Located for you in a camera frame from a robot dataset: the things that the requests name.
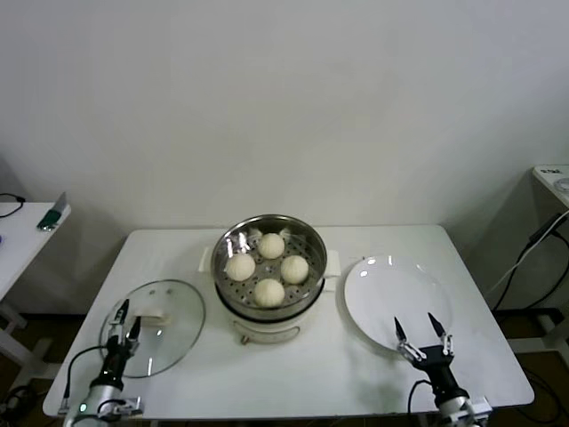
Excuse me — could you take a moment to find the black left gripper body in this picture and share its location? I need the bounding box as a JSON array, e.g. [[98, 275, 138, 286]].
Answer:
[[101, 339, 134, 389]]

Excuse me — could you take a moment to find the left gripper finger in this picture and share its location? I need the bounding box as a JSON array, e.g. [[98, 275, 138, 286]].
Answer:
[[108, 298, 131, 346], [125, 315, 142, 355]]

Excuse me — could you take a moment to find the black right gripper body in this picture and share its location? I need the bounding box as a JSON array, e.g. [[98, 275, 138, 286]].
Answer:
[[410, 346, 460, 399]]

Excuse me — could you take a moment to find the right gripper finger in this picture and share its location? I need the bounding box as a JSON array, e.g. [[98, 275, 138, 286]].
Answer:
[[427, 312, 455, 357], [393, 316, 426, 362]]

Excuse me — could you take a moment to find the glass lid with cream handle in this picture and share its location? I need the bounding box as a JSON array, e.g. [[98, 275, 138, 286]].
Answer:
[[98, 278, 207, 380]]

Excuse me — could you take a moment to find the white steamed baozi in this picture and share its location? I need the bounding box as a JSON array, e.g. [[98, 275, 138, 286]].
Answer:
[[280, 254, 310, 285], [257, 232, 285, 260], [253, 278, 286, 310], [225, 254, 257, 282]]

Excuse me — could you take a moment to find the perforated steel steamer basket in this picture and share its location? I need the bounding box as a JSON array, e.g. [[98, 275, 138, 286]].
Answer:
[[210, 214, 329, 321]]

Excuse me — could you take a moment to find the white round plate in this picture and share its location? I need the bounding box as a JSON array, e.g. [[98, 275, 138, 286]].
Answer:
[[343, 254, 454, 355]]

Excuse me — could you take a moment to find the white side table with tool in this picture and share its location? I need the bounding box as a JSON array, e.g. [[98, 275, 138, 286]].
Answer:
[[0, 202, 72, 379]]

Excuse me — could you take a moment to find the white electric cooker base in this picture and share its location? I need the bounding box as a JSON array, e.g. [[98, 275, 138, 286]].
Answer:
[[198, 246, 341, 346]]

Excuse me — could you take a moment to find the black power adapter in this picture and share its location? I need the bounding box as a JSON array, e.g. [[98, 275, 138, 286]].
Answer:
[[526, 212, 564, 248]]

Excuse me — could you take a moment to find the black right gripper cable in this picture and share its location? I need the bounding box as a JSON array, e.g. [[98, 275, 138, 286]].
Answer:
[[407, 378, 439, 427]]

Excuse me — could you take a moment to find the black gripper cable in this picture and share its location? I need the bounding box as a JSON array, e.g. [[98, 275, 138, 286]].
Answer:
[[407, 378, 439, 427], [63, 345, 108, 407]]

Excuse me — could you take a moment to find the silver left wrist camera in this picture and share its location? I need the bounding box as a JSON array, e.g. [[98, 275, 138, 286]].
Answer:
[[100, 397, 146, 420]]

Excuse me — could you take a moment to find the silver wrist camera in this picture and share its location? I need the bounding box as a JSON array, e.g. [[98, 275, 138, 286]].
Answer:
[[100, 397, 146, 420], [467, 397, 493, 422]]

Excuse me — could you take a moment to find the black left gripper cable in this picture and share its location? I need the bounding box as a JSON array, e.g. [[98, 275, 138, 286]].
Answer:
[[63, 345, 108, 407]]

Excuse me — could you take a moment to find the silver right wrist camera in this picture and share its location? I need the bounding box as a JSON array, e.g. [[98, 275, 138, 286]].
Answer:
[[467, 397, 493, 422]]

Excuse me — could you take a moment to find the white power cable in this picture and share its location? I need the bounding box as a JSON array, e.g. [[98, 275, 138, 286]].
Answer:
[[484, 220, 569, 300]]

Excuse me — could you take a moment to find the black power cable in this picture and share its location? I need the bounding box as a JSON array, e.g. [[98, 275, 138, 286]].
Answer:
[[492, 230, 569, 311]]

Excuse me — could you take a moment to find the black floor cable bundle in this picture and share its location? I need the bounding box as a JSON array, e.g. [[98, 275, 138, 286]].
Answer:
[[0, 384, 33, 420]]

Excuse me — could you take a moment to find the black floor cable loop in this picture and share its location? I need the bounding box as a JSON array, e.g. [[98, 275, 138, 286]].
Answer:
[[527, 367, 569, 423]]

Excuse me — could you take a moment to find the green handled scraper tool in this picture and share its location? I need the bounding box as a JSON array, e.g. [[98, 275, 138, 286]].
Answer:
[[36, 191, 71, 232]]

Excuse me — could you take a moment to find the thin black cable on side table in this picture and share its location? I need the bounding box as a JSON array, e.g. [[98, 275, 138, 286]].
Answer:
[[0, 193, 26, 219]]

